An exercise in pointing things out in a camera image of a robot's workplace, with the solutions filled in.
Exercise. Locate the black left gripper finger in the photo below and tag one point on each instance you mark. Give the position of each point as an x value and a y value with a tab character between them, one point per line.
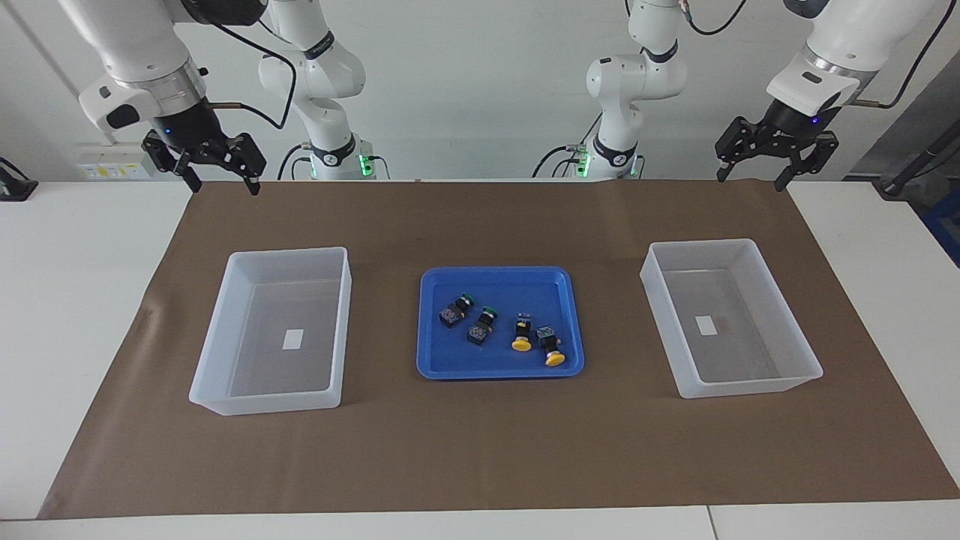
736	142
814	154

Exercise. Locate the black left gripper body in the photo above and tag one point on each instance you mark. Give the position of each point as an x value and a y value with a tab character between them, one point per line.
787	127

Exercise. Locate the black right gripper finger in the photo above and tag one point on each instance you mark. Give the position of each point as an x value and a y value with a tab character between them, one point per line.
249	157
161	154

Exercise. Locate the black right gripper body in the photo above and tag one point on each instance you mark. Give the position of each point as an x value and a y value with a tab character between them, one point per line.
191	131

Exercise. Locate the green push button switch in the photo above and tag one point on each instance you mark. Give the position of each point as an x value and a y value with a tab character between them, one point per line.
478	331
452	313

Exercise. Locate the yellow push button switch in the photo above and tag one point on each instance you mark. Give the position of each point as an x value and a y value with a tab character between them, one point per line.
547	337
522	330

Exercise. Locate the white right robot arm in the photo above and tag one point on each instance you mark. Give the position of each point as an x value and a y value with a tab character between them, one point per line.
135	45

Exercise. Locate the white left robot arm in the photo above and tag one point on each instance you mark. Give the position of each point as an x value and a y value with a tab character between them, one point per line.
637	75

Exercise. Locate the black stand pole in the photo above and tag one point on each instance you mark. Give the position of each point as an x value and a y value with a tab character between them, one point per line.
900	180

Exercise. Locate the grey metal panel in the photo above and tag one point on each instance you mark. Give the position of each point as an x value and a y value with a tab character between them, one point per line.
922	112

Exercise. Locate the blue crate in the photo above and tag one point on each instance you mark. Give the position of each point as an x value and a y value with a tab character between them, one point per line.
946	225

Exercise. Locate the black device on table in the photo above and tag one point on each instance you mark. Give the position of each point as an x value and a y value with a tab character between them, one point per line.
11	187

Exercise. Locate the white paper label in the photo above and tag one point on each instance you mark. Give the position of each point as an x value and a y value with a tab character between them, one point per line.
293	339
706	325

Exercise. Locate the translucent white plastic box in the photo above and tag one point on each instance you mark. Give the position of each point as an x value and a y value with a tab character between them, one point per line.
750	386
217	405

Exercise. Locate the blue plastic tray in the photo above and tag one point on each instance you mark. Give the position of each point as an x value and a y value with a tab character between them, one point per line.
450	360

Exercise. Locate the brown paper table mat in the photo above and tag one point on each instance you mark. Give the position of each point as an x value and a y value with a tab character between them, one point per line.
480	450

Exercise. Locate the white wall socket strip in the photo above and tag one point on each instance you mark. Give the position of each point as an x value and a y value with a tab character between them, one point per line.
112	171

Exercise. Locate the white wall conduit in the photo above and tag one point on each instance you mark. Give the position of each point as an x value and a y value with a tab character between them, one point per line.
52	55

